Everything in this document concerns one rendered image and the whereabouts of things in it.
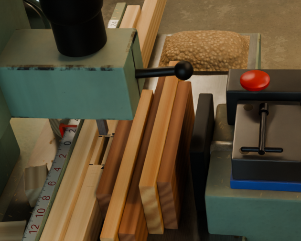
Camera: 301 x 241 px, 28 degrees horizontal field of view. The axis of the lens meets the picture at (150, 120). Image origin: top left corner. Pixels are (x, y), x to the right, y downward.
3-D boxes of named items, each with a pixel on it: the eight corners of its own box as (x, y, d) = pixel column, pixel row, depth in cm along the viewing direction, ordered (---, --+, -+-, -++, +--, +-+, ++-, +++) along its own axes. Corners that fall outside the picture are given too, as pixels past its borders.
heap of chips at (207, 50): (246, 71, 81) (246, 54, 80) (156, 71, 84) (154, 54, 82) (250, 36, 88) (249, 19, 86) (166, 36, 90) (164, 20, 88)
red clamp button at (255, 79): (269, 93, 60) (269, 85, 59) (239, 93, 60) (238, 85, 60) (270, 75, 62) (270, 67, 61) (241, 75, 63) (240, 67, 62)
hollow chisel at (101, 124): (107, 135, 68) (99, 102, 65) (99, 135, 68) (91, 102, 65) (108, 130, 69) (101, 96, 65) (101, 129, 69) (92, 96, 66)
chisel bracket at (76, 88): (136, 132, 63) (123, 67, 57) (12, 129, 66) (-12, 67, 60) (149, 87, 68) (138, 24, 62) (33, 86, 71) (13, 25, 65)
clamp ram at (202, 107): (266, 214, 62) (266, 154, 56) (195, 211, 64) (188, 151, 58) (269, 153, 69) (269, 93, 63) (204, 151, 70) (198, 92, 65)
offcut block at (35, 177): (53, 202, 82) (47, 185, 79) (30, 207, 81) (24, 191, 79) (52, 180, 85) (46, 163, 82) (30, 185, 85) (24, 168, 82)
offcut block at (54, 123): (69, 119, 94) (63, 100, 92) (82, 128, 92) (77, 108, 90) (52, 131, 93) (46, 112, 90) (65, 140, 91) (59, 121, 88)
